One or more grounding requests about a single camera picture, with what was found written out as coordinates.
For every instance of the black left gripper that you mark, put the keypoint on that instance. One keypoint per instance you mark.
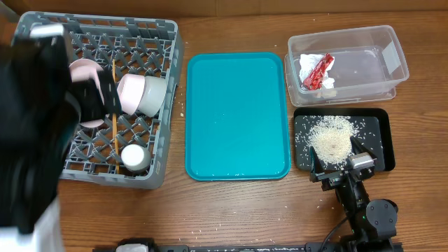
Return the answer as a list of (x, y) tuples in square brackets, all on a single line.
[(87, 89)]

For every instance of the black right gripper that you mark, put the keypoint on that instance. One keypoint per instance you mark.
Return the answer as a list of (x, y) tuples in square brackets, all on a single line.
[(339, 176)]

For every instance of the pile of rice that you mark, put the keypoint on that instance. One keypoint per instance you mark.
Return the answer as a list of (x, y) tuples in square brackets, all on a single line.
[(329, 135)]

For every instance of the wooden chopstick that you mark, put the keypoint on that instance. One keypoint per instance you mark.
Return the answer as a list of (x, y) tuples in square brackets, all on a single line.
[(116, 146), (114, 70)]

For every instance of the large white plate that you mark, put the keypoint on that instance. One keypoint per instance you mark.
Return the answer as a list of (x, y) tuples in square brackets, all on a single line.
[(83, 69)]

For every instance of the grey bowl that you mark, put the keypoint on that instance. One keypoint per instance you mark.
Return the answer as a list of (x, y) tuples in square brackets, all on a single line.
[(153, 95)]

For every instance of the white paper cup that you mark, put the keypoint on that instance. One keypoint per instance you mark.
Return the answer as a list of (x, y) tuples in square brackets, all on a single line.
[(136, 158)]

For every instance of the red snack wrapper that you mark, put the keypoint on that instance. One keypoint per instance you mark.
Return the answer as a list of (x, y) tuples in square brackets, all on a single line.
[(315, 78)]

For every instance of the white tissue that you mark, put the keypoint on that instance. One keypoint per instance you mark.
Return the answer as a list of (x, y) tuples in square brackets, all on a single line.
[(307, 63)]

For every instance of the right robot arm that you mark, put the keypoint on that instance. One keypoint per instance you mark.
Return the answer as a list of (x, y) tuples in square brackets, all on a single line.
[(369, 225)]

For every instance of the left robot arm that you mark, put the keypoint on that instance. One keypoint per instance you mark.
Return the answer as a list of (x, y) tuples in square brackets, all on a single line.
[(41, 109)]

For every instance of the black waste tray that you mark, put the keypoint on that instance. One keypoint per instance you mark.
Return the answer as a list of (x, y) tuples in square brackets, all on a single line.
[(371, 126)]

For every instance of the grey dish rack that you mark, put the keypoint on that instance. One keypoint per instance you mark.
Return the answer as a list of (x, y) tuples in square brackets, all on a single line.
[(148, 47)]

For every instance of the clear plastic bin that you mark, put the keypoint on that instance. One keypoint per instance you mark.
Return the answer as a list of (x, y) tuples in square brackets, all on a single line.
[(369, 64)]

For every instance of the teal plastic tray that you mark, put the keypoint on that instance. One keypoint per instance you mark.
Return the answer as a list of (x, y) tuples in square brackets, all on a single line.
[(236, 120)]

